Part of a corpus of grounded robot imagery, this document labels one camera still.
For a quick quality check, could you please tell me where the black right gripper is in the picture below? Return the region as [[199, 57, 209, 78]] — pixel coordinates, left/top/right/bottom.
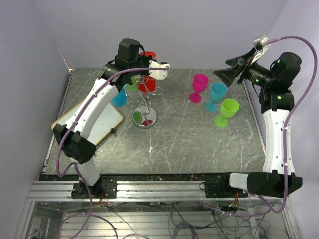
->
[[214, 47, 275, 88]]

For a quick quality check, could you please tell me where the red plastic wine glass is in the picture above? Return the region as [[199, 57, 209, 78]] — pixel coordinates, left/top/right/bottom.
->
[[138, 51, 156, 93]]

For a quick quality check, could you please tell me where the teal plastic wine glass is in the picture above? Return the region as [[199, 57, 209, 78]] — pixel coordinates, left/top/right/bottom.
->
[[205, 83, 227, 112]]

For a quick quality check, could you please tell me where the light green wine glass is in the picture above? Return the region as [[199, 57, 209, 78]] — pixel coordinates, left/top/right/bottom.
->
[[125, 76, 138, 91]]

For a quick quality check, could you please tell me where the pink plastic wine glass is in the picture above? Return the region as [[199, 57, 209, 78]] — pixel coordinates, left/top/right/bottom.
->
[[189, 74, 209, 103]]

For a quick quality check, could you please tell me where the green plastic wine glass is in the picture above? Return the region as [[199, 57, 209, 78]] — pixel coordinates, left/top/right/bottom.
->
[[215, 98, 240, 128]]

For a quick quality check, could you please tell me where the blue plastic wine glass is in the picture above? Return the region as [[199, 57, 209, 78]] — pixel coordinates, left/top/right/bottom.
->
[[111, 88, 127, 108]]

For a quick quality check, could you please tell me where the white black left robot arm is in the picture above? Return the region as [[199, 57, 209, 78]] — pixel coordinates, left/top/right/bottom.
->
[[53, 38, 151, 198]]

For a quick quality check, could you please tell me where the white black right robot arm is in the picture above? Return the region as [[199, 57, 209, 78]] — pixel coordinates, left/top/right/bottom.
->
[[213, 49, 303, 198]]

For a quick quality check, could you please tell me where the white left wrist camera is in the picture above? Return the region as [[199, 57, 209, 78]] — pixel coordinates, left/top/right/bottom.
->
[[149, 60, 170, 80]]

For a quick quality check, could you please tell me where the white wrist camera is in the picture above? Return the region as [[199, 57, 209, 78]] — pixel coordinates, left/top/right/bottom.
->
[[251, 35, 271, 64], [149, 60, 170, 80]]

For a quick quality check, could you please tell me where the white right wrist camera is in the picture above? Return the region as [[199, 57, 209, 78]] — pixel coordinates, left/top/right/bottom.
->
[[251, 35, 271, 64]]

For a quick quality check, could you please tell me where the white board yellow frame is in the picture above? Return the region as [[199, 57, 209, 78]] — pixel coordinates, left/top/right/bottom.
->
[[51, 100, 124, 145]]

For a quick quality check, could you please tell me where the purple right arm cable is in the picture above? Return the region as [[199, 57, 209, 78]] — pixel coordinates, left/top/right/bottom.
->
[[266, 35, 318, 217]]

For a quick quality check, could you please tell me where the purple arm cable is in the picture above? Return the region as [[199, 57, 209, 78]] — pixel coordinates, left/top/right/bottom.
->
[[266, 35, 318, 217], [55, 65, 171, 239]]

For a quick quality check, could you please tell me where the aluminium rail frame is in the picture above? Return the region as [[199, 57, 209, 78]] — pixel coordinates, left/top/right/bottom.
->
[[27, 173, 292, 239]]

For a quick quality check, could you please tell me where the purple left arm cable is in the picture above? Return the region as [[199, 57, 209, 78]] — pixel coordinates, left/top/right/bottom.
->
[[55, 65, 171, 239]]

